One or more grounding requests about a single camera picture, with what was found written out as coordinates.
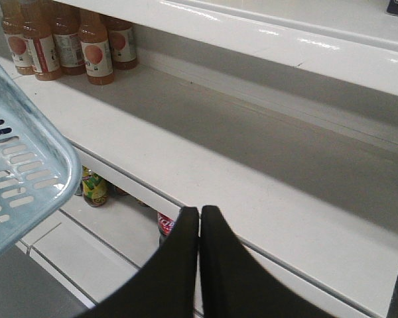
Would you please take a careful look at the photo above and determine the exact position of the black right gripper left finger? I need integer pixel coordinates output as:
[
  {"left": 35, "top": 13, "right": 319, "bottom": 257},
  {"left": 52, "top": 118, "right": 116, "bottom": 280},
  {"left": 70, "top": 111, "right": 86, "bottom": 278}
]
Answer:
[{"left": 79, "top": 207, "right": 199, "bottom": 317}]

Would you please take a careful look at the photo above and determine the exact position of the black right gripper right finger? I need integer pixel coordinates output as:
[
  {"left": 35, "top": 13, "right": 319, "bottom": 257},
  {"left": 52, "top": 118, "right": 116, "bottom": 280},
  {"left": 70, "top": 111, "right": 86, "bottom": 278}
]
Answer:
[{"left": 200, "top": 205, "right": 330, "bottom": 317}]

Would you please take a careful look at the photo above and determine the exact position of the light blue plastic basket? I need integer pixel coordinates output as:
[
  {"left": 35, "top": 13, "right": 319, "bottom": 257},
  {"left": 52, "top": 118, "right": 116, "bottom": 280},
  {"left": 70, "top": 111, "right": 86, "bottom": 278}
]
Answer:
[{"left": 0, "top": 65, "right": 82, "bottom": 256}]

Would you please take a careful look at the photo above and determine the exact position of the red label cola bottle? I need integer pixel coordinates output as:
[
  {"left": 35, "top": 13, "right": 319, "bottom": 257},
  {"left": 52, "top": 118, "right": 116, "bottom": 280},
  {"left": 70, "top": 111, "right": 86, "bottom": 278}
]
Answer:
[{"left": 157, "top": 212, "right": 175, "bottom": 237}]

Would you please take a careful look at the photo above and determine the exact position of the green yellow tea bottle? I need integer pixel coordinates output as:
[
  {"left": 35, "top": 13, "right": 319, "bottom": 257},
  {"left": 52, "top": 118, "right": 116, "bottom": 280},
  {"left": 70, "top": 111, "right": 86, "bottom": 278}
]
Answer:
[{"left": 82, "top": 166, "right": 108, "bottom": 207}]

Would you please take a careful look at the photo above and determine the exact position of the white store shelving unit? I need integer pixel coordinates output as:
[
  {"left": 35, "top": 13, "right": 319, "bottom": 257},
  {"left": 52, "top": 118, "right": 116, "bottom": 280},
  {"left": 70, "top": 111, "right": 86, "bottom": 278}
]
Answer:
[{"left": 0, "top": 1, "right": 398, "bottom": 317}]

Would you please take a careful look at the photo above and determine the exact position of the front peach juice bottle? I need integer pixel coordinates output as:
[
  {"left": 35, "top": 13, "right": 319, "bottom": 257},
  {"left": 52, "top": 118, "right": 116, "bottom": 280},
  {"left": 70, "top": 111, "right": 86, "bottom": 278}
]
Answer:
[{"left": 78, "top": 9, "right": 114, "bottom": 85}]

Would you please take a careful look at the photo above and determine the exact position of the peach juice bottle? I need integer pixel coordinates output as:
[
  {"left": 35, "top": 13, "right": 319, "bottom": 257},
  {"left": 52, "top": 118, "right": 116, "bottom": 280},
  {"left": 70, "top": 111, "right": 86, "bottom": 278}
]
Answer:
[
  {"left": 78, "top": 9, "right": 114, "bottom": 85},
  {"left": 51, "top": 1, "right": 86, "bottom": 76},
  {"left": 19, "top": 1, "right": 62, "bottom": 81},
  {"left": 0, "top": 1, "right": 34, "bottom": 76}
]

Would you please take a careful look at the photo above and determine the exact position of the right rear peach bottle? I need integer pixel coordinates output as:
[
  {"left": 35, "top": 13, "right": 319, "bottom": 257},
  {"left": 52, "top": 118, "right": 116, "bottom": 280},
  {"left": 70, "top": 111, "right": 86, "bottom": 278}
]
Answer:
[{"left": 101, "top": 15, "right": 138, "bottom": 70}]

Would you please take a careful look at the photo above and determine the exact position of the rear peach juice bottle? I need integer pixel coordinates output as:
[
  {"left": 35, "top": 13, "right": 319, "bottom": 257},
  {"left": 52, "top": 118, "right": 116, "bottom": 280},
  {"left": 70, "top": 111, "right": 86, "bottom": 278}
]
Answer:
[{"left": 51, "top": 1, "right": 86, "bottom": 76}]

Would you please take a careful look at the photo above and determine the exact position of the left peach juice bottle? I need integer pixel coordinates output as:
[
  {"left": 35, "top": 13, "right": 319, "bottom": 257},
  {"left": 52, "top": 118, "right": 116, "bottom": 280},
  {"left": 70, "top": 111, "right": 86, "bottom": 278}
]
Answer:
[{"left": 0, "top": 1, "right": 34, "bottom": 76}]

